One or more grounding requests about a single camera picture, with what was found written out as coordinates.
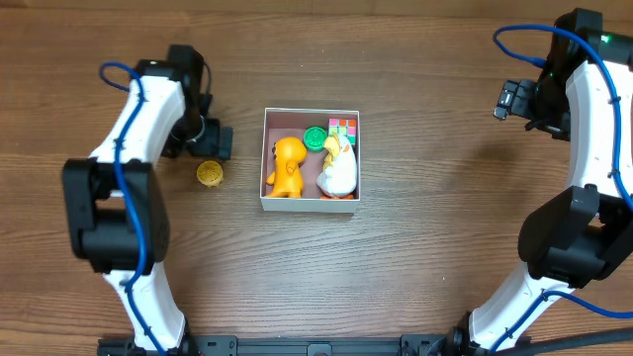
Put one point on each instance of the orange dinosaur toy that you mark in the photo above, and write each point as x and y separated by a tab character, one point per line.
289	153

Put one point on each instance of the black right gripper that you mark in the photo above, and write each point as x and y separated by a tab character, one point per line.
510	100

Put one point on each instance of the white and yellow duck toy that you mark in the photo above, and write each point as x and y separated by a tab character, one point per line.
339	176

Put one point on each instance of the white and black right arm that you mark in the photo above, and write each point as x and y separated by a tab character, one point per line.
583	95

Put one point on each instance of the white box pink inside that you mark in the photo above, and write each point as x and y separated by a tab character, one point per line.
281	122

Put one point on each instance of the green round cap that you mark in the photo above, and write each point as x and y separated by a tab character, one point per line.
314	138

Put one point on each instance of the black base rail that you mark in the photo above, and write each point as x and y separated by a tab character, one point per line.
229	345

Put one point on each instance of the colourful puzzle cube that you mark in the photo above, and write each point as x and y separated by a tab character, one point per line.
348	128

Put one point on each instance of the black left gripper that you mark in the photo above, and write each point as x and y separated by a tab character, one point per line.
218	141

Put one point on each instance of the yellow round cap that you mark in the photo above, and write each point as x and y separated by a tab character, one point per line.
210	173

